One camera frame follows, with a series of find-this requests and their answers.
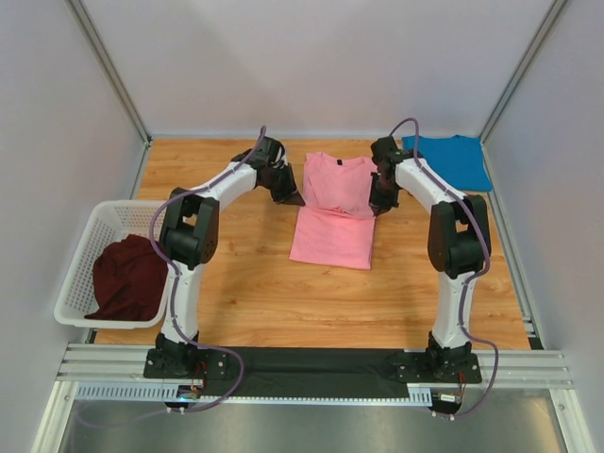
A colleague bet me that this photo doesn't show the right aluminium frame post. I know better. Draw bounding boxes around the right aluminium frame post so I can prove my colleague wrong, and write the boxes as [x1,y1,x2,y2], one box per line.
[478,0,570,143]

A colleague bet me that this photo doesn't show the pink t shirt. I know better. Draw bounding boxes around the pink t shirt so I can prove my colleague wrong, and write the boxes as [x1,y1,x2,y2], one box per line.
[290,152,377,270]

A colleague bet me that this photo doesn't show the aluminium frame post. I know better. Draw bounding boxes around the aluminium frame post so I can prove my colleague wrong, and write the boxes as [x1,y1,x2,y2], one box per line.
[65,0,153,143]
[478,0,570,143]

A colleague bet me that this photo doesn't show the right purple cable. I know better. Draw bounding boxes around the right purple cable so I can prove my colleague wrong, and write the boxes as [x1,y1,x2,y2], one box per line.
[389,117,500,421]

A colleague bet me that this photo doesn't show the white plastic laundry basket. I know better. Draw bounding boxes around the white plastic laundry basket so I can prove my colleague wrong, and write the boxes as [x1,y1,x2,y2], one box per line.
[54,200,168,330]

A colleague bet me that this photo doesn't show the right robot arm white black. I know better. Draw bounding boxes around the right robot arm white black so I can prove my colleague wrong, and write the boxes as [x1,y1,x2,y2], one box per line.
[369,136,491,383]

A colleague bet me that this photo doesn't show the left aluminium frame post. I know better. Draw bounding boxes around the left aluminium frame post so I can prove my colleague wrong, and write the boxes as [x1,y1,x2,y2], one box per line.
[65,0,153,143]

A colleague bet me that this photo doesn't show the blue folded t shirt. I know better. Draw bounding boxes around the blue folded t shirt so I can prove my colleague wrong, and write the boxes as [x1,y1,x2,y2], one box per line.
[418,135,493,193]

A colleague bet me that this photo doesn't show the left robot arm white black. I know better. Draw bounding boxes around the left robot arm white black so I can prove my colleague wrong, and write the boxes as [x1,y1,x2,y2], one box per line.
[143,135,305,378]

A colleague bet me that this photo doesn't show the aluminium front rail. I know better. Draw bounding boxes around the aluminium front rail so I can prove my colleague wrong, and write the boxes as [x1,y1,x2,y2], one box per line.
[57,344,574,407]

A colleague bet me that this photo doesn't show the dark red t shirt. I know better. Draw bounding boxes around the dark red t shirt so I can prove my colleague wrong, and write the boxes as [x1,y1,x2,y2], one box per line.
[85,234,168,322]

